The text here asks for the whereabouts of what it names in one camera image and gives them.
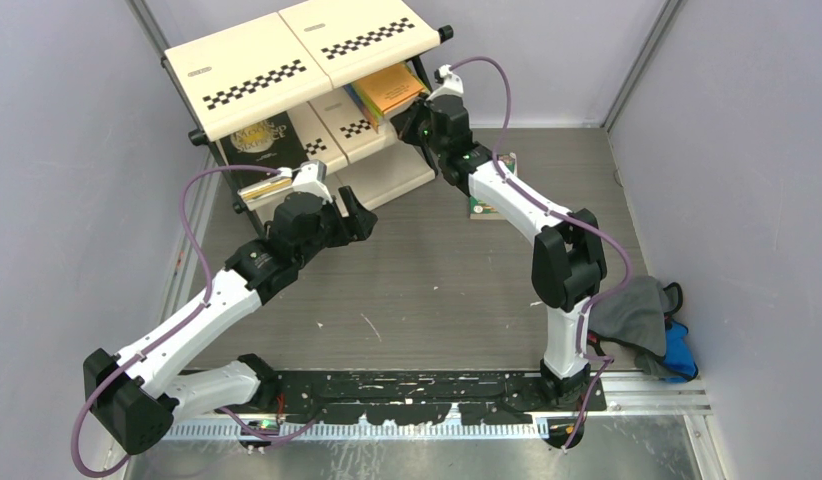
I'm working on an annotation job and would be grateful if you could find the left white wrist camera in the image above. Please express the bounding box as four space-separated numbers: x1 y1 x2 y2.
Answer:
274 160 333 203

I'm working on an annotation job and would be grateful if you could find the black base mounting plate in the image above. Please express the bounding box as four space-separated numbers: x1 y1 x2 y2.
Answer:
230 370 607 448

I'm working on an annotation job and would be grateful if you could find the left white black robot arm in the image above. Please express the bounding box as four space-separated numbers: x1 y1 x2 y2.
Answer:
83 187 378 455

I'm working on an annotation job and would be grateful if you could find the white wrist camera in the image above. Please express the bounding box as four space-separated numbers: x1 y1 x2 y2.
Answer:
427 64 464 101
274 160 333 203

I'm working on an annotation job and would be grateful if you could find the light green spine book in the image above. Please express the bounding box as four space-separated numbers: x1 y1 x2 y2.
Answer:
347 81 390 132

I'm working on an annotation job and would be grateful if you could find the aluminium rail frame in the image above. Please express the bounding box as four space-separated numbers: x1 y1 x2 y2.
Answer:
122 370 725 479

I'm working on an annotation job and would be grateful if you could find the dark green spine book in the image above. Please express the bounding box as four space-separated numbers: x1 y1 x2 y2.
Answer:
468 152 517 220

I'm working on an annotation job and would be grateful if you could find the black Moon Sixpence book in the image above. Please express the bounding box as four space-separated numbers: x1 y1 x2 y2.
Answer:
217 112 308 169

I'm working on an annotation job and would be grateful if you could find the cream three-tier shelf rack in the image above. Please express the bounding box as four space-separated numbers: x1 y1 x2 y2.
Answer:
162 1 454 230

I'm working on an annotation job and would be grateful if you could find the orange spine book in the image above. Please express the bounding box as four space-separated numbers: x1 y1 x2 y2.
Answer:
354 63 429 119

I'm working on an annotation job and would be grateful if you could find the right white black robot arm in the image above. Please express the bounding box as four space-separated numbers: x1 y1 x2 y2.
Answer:
390 95 607 411

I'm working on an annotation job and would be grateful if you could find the grey cloth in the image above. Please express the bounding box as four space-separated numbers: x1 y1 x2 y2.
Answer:
588 275 683 380

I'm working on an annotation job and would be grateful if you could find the yellow book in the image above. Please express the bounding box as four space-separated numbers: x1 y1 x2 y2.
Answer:
237 174 293 211

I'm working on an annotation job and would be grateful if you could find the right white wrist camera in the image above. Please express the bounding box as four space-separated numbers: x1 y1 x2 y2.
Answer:
427 64 464 101

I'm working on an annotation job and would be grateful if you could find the blue cloth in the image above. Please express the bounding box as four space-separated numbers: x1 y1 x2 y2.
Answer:
661 319 699 383

